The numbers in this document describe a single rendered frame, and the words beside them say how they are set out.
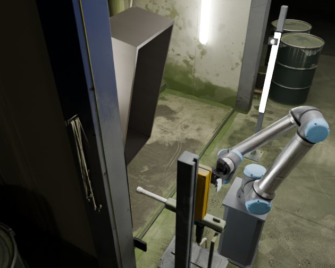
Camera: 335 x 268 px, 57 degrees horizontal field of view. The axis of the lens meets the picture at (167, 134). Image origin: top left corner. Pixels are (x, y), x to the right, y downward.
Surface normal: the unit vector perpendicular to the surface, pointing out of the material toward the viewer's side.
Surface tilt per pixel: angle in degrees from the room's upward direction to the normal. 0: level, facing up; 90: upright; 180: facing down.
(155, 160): 0
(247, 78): 90
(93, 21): 90
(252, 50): 90
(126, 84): 90
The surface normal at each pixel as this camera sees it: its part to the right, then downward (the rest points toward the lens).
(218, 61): -0.49, 0.52
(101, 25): 0.87, 0.29
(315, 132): -0.07, 0.49
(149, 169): 0.00, -0.81
